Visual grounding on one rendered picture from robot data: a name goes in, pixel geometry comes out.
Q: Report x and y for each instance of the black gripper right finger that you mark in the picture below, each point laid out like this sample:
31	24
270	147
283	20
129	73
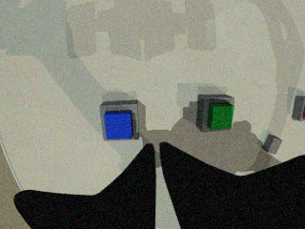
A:
206	197

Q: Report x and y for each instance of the green button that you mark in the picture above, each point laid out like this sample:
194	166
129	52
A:
215	112

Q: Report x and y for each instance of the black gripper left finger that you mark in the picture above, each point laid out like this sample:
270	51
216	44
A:
129	202

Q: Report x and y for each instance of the grey cube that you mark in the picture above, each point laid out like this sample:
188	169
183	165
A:
272	144

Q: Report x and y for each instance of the blue button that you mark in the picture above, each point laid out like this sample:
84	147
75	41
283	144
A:
119	120

